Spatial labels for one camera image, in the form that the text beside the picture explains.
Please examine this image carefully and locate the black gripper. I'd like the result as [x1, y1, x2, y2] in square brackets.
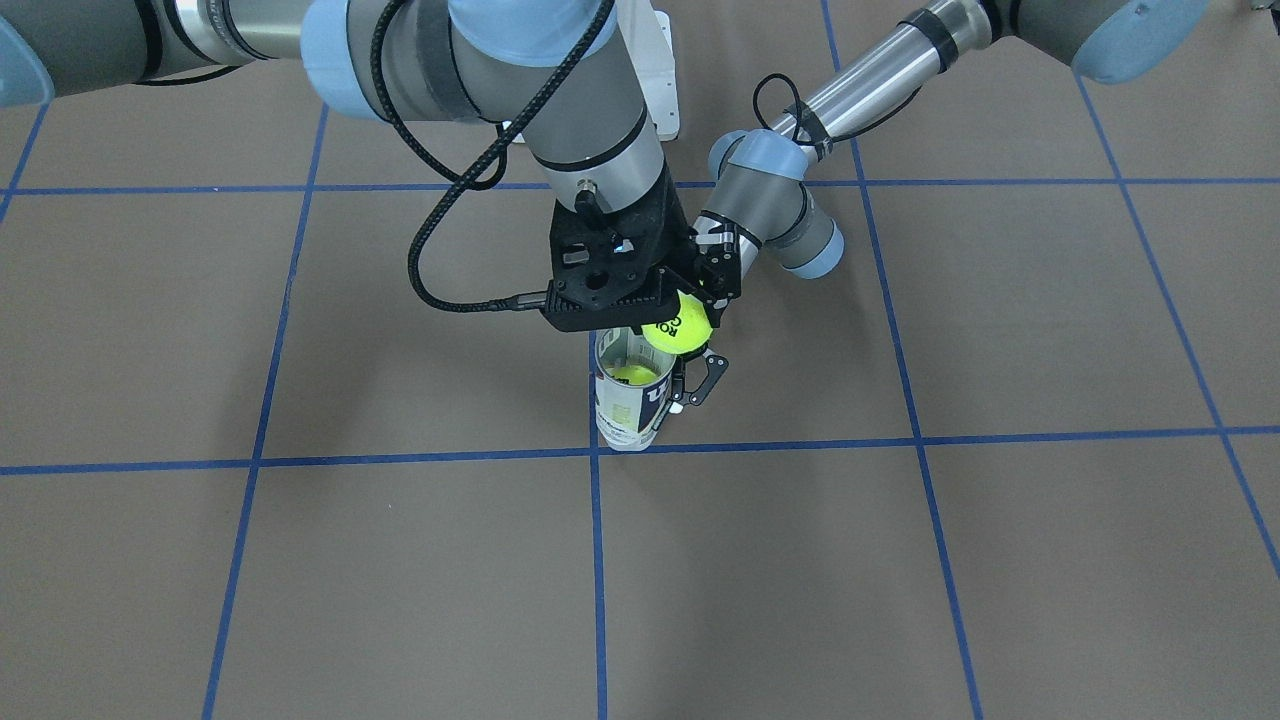
[684, 215, 742, 406]
[541, 168, 698, 333]

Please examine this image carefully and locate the yellow tennis ball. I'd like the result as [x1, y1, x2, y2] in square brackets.
[641, 291, 713, 356]
[609, 364, 660, 387]

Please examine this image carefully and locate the white tennis ball can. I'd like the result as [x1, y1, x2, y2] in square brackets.
[591, 328, 677, 452]

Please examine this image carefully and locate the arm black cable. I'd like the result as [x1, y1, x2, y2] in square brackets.
[370, 0, 620, 313]
[753, 72, 922, 151]

